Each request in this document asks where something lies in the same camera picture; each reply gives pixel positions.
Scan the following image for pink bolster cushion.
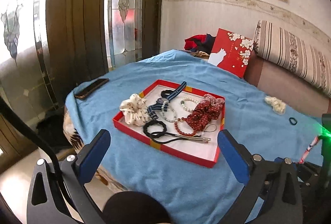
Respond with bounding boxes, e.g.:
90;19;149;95
244;53;330;117

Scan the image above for blue striped strap watch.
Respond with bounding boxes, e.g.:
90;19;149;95
147;81;187;120

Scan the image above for stained glass door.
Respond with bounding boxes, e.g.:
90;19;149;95
104;0;143;70

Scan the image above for thick black hair tie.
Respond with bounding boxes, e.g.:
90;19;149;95
142;120;168;138
160;89;177;99

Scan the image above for striped floral pillow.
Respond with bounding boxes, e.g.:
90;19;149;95
254;20;330;96

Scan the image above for red bead bracelet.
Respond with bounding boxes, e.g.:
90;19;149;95
173;117;198;138

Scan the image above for thin black elastic band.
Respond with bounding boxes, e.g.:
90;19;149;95
143;121;203;145

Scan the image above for cream fluffy scrunchie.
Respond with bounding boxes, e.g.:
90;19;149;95
264;96;287;115

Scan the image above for silver hair clip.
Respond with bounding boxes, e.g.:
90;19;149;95
166;133;211;143

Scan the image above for red dotted scrunchie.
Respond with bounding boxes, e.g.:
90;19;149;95
186;100;222;132

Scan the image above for large pearl bracelet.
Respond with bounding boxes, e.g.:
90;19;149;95
179;96;200;113

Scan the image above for black cable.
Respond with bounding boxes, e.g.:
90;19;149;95
0;97;68;204

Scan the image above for white cherry print scrunchie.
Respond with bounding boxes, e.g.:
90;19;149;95
120;93;150;127

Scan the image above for red floral box lid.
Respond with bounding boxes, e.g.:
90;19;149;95
207;29;254;78

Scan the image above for red plaid scrunchie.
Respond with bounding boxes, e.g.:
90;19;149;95
203;93;225;110

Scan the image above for red and navy clothes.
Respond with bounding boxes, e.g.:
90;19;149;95
184;34;215;54

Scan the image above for black smartphone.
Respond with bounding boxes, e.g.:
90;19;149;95
74;78;109;100

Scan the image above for red jewelry tray box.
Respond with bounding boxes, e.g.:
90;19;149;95
113;86;225;168

